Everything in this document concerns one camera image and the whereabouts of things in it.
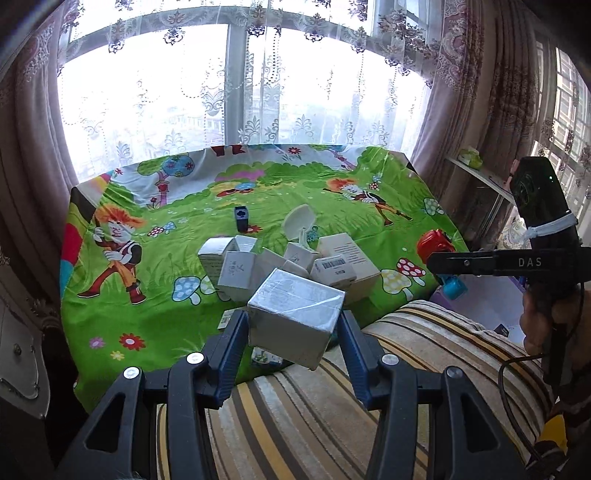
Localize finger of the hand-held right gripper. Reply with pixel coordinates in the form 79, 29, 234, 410
426, 248, 507, 278

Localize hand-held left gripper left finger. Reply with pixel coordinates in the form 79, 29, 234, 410
55, 309, 250, 480

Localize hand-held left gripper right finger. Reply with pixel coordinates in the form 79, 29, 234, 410
338, 309, 528, 480

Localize purple cardboard box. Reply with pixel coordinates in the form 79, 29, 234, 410
429, 276, 525, 339

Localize large cellophane-wrapped grey carton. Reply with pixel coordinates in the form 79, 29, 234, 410
247, 268, 346, 371

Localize pile of small white boxes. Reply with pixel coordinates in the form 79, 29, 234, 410
198, 233, 382, 306

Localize white plastic scoop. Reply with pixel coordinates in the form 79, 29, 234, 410
283, 204, 320, 241

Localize person's right hand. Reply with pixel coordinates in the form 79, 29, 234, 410
522, 285, 591, 366

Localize blue toy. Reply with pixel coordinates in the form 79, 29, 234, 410
442, 274, 468, 301

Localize red toy car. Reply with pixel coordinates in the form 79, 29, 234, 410
416, 229, 456, 262

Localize patterned side window curtain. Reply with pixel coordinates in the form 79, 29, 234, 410
530, 41, 591, 260

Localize cartoon printed green bedsheet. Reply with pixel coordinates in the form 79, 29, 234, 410
60, 143, 472, 414

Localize pink drape curtain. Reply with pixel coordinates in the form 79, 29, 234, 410
410, 0, 551, 241
0, 0, 94, 264

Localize yellow plastic item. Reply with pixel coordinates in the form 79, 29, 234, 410
538, 414, 570, 455

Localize white ornate cabinet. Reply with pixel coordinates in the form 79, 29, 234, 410
0, 267, 62, 417

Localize white lace window curtain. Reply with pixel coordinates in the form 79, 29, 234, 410
58, 0, 445, 182

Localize white wall shelf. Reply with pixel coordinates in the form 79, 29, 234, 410
445, 154, 523, 260

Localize black cable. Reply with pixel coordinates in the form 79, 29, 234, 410
498, 354, 546, 460

